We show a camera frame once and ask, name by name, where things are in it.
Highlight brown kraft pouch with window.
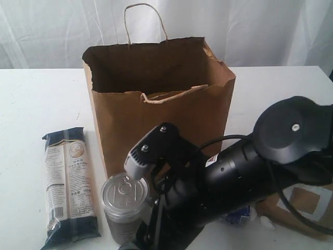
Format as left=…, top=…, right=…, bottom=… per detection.
left=255, top=184, right=332, bottom=241

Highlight dark blue noodle packet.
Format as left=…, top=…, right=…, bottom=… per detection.
left=42, top=127, right=101, bottom=249

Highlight brown paper bag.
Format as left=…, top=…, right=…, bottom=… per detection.
left=82, top=36, right=236, bottom=177

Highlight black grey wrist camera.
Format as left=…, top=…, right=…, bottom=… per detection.
left=124, top=122, right=198, bottom=180

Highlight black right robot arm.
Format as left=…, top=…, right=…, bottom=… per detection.
left=126, top=96, right=332, bottom=249

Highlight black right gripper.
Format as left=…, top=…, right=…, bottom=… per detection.
left=134, top=148, right=263, bottom=249

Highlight small white blue milk carton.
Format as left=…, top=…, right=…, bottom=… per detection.
left=221, top=206, right=251, bottom=225

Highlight white garlic cloves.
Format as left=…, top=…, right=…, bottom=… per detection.
left=250, top=207, right=275, bottom=231

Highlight clear jar with metal lid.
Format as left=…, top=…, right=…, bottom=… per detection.
left=101, top=172, right=151, bottom=245

